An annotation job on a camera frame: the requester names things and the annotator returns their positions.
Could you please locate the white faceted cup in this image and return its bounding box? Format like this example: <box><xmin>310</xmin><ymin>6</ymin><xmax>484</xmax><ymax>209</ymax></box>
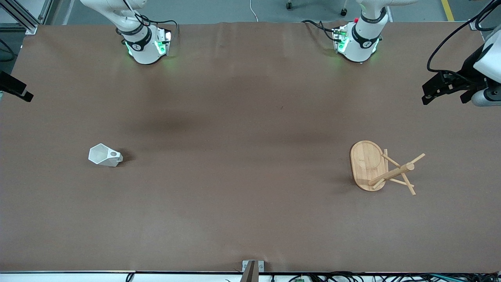
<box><xmin>88</xmin><ymin>143</ymin><xmax>123</xmax><ymax>168</ymax></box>

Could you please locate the wooden cup rack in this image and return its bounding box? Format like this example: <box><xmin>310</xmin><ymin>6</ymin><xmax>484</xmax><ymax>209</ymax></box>
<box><xmin>350</xmin><ymin>140</ymin><xmax>426</xmax><ymax>195</ymax></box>

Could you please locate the brown table cover sheet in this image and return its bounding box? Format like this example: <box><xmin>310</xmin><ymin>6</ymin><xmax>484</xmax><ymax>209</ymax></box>
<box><xmin>0</xmin><ymin>22</ymin><xmax>501</xmax><ymax>273</ymax></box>

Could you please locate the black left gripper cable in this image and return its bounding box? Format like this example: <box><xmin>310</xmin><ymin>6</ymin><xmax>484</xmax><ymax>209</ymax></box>
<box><xmin>427</xmin><ymin>0</ymin><xmax>501</xmax><ymax>73</ymax></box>

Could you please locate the black left arm base cable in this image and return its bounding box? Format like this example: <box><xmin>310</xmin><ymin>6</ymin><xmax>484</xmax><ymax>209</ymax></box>
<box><xmin>301</xmin><ymin>20</ymin><xmax>341</xmax><ymax>40</ymax></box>

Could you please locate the black arm base cable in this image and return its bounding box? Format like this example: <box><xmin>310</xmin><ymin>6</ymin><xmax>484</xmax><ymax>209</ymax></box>
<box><xmin>301</xmin><ymin>20</ymin><xmax>341</xmax><ymax>40</ymax></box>
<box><xmin>135</xmin><ymin>15</ymin><xmax>179</xmax><ymax>40</ymax></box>

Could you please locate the black right arm base cable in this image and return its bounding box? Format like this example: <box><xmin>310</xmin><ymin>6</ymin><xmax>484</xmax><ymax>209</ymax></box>
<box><xmin>135</xmin><ymin>15</ymin><xmax>179</xmax><ymax>40</ymax></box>

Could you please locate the tangled black cable bundle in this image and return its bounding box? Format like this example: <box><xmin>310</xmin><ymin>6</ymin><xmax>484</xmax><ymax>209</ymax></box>
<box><xmin>270</xmin><ymin>271</ymin><xmax>501</xmax><ymax>282</ymax></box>

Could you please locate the grey metal bracket plate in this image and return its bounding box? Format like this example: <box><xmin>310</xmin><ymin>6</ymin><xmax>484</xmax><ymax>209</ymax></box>
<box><xmin>242</xmin><ymin>260</ymin><xmax>265</xmax><ymax>273</ymax></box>

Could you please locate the dark camera mount bar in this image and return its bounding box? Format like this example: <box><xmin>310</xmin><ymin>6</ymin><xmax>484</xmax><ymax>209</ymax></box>
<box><xmin>240</xmin><ymin>262</ymin><xmax>260</xmax><ymax>282</ymax></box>

